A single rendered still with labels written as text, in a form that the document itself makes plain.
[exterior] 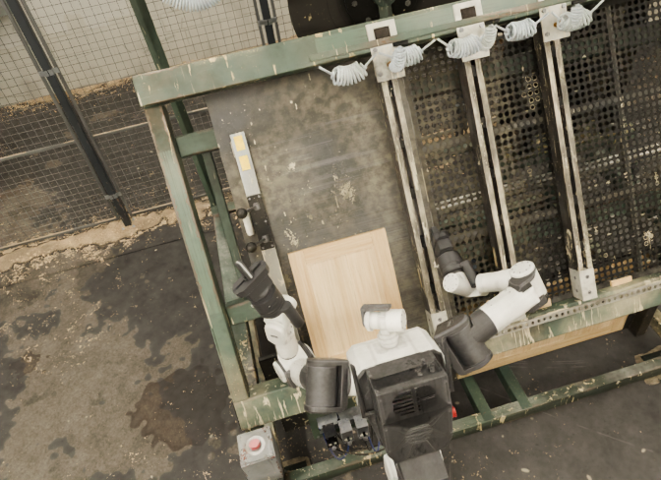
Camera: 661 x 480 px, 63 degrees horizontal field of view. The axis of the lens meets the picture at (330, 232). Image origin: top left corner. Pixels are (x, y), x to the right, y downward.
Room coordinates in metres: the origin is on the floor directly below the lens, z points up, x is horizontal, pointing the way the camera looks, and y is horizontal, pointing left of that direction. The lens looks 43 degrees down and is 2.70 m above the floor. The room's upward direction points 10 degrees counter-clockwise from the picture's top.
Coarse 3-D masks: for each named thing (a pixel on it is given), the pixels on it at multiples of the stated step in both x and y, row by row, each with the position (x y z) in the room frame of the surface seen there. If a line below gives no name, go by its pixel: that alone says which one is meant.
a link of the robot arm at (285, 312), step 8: (288, 296) 1.09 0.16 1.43; (280, 304) 1.03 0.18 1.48; (288, 304) 1.03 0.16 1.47; (296, 304) 1.08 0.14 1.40; (272, 312) 1.01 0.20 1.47; (280, 312) 1.02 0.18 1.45; (288, 312) 1.01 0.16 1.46; (296, 312) 1.02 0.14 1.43; (264, 320) 1.03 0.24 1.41; (272, 320) 1.02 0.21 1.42; (280, 320) 1.01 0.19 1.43; (288, 320) 1.03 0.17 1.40; (296, 320) 1.01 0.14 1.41; (296, 328) 1.01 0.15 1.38
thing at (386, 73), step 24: (384, 24) 1.76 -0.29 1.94; (384, 48) 1.72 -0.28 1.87; (384, 72) 1.68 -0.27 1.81; (384, 96) 1.67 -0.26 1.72; (408, 144) 1.58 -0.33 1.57; (408, 168) 1.55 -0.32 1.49; (408, 192) 1.48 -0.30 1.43; (408, 216) 1.45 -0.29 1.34; (432, 264) 1.34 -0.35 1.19; (432, 288) 1.29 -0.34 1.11; (432, 312) 1.24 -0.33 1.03; (432, 336) 1.21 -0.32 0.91
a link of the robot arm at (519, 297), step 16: (512, 272) 1.06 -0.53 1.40; (528, 272) 1.03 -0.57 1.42; (512, 288) 1.00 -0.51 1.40; (528, 288) 0.99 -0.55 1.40; (496, 304) 0.97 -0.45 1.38; (512, 304) 0.96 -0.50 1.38; (528, 304) 0.96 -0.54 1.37; (544, 304) 0.97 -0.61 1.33; (496, 320) 0.92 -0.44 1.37; (512, 320) 0.93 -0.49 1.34
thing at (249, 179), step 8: (232, 136) 1.61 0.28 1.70; (232, 144) 1.60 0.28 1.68; (240, 152) 1.58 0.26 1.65; (248, 152) 1.58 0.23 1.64; (240, 168) 1.55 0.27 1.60; (248, 176) 1.54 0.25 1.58; (248, 184) 1.52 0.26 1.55; (256, 184) 1.52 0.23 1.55; (248, 192) 1.51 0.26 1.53; (256, 192) 1.51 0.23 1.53; (272, 248) 1.40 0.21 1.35; (264, 256) 1.38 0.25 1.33; (272, 256) 1.38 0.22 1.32; (272, 264) 1.37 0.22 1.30; (272, 272) 1.35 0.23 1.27; (280, 272) 1.35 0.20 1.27; (272, 280) 1.33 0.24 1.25; (280, 280) 1.33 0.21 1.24; (280, 288) 1.32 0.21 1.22; (296, 336) 1.22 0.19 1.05
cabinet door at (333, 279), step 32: (288, 256) 1.40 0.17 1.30; (320, 256) 1.40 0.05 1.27; (352, 256) 1.40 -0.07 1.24; (384, 256) 1.39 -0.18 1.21; (320, 288) 1.33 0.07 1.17; (352, 288) 1.33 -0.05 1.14; (384, 288) 1.33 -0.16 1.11; (320, 320) 1.26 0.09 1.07; (352, 320) 1.26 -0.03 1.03; (320, 352) 1.19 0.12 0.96
